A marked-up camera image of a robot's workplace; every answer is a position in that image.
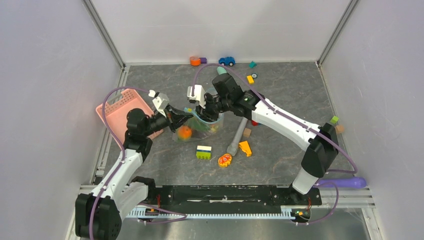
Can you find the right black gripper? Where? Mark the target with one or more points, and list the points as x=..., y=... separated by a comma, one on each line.
x=209, y=115

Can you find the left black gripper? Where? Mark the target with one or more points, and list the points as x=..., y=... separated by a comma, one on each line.
x=176, y=118

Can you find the orange green toy mango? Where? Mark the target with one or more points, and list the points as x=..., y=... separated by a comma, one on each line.
x=184, y=132

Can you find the clear zip top bag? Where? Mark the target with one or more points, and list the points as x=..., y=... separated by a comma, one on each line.
x=203, y=120

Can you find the dark green toy cucumber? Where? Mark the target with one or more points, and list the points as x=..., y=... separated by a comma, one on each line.
x=199, y=126

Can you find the pink plastic basket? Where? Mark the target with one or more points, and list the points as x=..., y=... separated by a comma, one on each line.
x=116, y=113

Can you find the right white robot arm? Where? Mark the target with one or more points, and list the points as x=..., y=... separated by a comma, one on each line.
x=319, y=143

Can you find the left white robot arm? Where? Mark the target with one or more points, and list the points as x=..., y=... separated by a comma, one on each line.
x=99, y=214

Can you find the mint green toy microphone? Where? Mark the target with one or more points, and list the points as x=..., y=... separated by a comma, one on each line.
x=221, y=70

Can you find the yellow small brick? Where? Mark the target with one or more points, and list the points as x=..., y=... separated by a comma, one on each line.
x=250, y=79

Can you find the blue toy car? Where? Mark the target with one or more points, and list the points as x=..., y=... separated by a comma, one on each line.
x=227, y=61

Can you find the blue green red block stack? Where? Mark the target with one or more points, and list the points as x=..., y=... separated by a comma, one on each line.
x=254, y=123

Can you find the small brown cube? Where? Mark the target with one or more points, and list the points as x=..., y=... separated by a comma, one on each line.
x=247, y=132

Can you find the teal triangle block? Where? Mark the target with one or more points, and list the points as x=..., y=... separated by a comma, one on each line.
x=252, y=64

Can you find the green white brick stack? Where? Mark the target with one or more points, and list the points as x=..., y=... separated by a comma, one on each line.
x=203, y=152

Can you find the purple small block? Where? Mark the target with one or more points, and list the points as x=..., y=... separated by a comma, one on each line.
x=203, y=60

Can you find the orange half-round block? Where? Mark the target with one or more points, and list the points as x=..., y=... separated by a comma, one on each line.
x=195, y=61

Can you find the orange toy wedge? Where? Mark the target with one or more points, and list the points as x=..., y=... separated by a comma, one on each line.
x=245, y=147

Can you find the grey toy microphone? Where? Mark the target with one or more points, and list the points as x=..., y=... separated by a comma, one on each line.
x=233, y=146

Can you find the yellow red round toy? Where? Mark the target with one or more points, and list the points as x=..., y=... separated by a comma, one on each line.
x=225, y=160

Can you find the lime green cube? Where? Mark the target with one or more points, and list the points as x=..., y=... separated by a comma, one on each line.
x=334, y=119

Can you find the tan wooden cube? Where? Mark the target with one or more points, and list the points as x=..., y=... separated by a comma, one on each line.
x=339, y=129

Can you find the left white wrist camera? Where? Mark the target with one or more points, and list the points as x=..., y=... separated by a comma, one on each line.
x=160, y=101

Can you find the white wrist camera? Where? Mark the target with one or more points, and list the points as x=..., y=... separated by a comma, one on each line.
x=196, y=95
x=160, y=101

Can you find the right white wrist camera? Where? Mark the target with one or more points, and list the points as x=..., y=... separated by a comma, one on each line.
x=196, y=95

